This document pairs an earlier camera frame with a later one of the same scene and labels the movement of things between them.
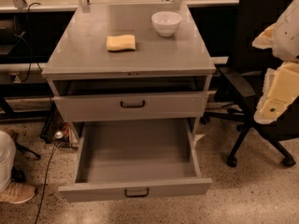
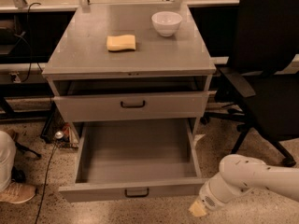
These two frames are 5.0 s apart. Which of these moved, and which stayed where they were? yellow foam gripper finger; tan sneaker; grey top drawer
Moved: yellow foam gripper finger
Stayed: tan sneaker; grey top drawer
